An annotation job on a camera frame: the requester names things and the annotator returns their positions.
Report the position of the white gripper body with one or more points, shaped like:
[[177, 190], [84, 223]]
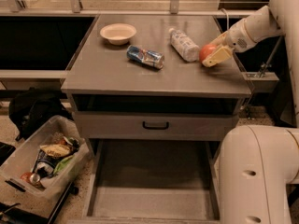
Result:
[[235, 39]]

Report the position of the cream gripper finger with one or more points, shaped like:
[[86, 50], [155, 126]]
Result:
[[220, 40], [220, 54]]

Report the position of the red apple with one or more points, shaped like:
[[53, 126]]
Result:
[[205, 51]]

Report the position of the clear plastic water bottle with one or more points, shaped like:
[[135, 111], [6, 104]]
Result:
[[185, 47]]

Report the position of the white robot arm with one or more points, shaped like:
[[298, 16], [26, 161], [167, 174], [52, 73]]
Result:
[[258, 162]]

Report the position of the grey drawer cabinet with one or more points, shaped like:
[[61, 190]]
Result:
[[103, 79]]

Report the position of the open grey drawer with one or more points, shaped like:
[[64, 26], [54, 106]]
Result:
[[151, 182]]

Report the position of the crushed blue soda can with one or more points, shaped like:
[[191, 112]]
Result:
[[144, 56]]

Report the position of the white paper bowl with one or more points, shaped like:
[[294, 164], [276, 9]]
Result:
[[118, 33]]

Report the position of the yellow chip bag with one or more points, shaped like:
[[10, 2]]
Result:
[[56, 150]]

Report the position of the green snack bag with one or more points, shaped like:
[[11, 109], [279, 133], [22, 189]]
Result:
[[62, 164]]

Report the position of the black backpack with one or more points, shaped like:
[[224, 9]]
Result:
[[29, 110]]

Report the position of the clear plastic storage bin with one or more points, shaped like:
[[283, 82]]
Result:
[[57, 130]]

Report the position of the blue white snack bag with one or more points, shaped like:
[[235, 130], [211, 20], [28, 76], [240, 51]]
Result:
[[44, 164]]

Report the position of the red soda can in bin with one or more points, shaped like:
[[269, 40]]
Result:
[[31, 178]]

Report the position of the metal clamp bracket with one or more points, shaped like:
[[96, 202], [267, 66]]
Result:
[[264, 81]]

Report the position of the closed drawer with black handle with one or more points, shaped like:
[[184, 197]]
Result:
[[147, 126]]

